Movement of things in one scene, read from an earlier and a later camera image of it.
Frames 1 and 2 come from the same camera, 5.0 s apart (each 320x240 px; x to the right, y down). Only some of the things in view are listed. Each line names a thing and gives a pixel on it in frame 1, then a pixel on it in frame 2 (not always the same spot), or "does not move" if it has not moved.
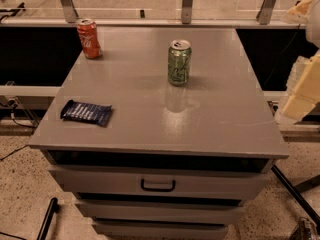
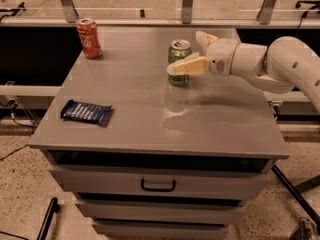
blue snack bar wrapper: (87, 112) does not move
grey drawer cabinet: (160, 137) does not move
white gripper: (314, 29) to (221, 57)
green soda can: (179, 61) does not move
